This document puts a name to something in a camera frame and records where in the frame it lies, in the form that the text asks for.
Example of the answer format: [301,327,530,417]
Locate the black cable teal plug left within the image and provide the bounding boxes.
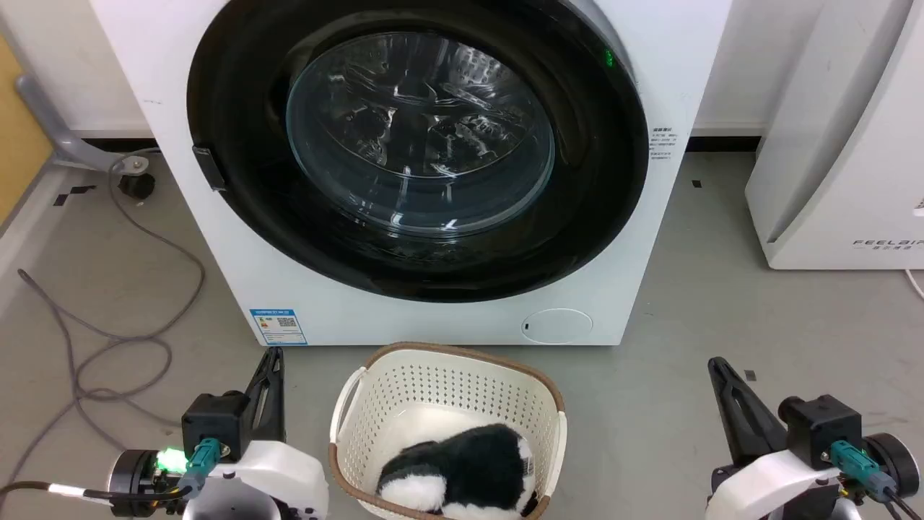
[0,438,221,506]

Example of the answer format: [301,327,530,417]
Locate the grey metal frame leg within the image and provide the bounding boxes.
[16,72,149,174]

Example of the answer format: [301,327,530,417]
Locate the yellow wooden board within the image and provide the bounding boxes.
[0,36,55,225]

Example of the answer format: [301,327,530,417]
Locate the round white filter cover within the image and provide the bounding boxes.
[521,308,594,345]

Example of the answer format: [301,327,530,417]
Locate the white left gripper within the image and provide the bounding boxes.
[184,347,330,520]

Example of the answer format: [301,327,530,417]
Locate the black round glass washer door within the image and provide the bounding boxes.
[186,0,650,303]

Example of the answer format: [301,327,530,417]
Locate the white washing machine body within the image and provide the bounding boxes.
[88,0,733,347]

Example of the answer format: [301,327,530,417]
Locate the white air purifier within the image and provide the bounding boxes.
[745,0,924,270]

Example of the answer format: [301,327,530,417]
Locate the black cable teal plug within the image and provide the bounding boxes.
[0,438,221,506]
[830,441,924,520]

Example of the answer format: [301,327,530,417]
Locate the black cable teal plug right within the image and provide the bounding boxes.
[830,441,924,520]

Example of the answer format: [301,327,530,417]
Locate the black caster wheel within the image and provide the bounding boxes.
[118,172,156,202]

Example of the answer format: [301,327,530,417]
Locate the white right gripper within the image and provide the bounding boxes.
[705,356,842,520]

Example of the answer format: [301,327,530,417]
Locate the grey floor cable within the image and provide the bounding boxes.
[0,148,207,492]

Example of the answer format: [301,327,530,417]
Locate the black and white plush toy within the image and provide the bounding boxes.
[375,423,539,520]

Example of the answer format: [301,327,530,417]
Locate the cream laundry basket brown rim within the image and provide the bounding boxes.
[328,342,568,520]

